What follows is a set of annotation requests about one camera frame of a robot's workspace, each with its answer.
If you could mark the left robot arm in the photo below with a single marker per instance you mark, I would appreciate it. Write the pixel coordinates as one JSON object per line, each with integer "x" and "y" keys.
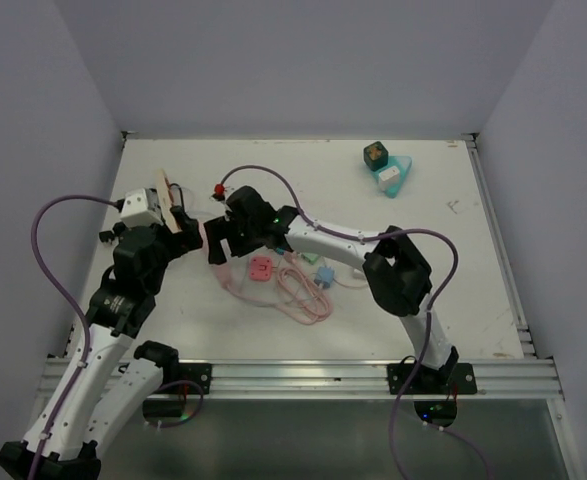
{"x": 85, "y": 413}

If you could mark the blue charger plug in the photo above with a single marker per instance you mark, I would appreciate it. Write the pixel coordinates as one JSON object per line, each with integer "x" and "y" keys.
{"x": 324, "y": 277}

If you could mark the aluminium front rail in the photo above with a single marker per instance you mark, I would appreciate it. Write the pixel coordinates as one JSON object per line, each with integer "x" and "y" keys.
{"x": 527, "y": 379}

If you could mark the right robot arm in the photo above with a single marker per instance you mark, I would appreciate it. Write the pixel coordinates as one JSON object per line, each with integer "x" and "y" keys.
{"x": 397, "y": 273}

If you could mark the green charger plug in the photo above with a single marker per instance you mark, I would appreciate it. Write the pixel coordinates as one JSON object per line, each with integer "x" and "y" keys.
{"x": 310, "y": 258}

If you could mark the dark green cube socket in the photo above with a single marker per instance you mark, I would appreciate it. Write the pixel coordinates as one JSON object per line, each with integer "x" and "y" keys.
{"x": 375, "y": 156}

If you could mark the pink power strip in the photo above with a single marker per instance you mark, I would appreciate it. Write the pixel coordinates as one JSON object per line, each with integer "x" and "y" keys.
{"x": 213, "y": 233}

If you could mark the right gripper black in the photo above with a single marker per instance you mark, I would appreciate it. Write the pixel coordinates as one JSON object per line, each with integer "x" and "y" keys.
{"x": 221, "y": 228}

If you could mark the pink adapter plug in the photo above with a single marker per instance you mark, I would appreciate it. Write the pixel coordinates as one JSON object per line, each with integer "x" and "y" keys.
{"x": 260, "y": 268}

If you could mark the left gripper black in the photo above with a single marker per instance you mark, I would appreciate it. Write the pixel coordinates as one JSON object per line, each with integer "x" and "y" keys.
{"x": 188, "y": 239}

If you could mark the teal triangular power strip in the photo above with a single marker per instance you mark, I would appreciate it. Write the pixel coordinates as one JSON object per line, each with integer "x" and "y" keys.
{"x": 404, "y": 163}

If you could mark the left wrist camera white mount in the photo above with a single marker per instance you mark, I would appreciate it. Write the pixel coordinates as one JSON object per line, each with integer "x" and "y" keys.
{"x": 140, "y": 208}

